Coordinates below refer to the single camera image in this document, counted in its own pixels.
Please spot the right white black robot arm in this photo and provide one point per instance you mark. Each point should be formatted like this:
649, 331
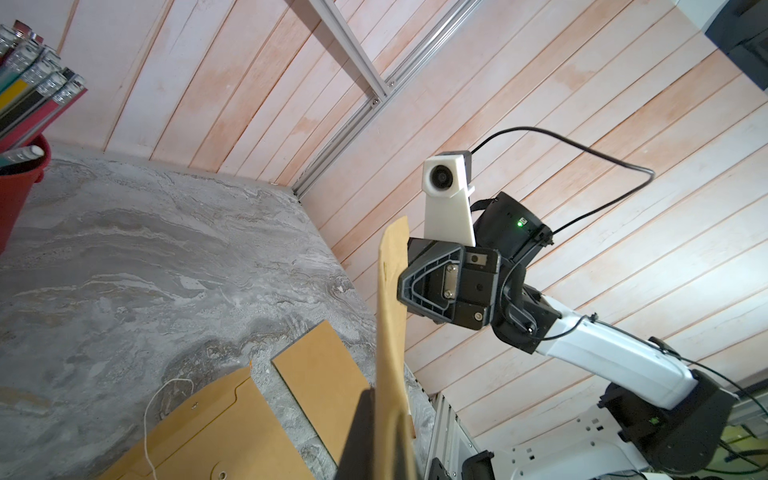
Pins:
656, 416

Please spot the brown kraft file bag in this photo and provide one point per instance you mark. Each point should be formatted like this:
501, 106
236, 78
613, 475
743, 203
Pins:
326, 382
393, 456
225, 431

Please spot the red metal pen bucket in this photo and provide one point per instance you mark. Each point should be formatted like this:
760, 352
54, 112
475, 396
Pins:
15, 189

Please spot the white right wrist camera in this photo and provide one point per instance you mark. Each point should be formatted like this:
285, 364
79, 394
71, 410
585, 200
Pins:
446, 183

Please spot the bundle of pens and pencils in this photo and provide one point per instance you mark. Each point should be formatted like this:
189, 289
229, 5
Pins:
36, 89

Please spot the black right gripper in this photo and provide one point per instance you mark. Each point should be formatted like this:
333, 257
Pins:
522, 317

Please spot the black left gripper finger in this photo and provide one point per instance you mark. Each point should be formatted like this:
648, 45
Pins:
356, 461

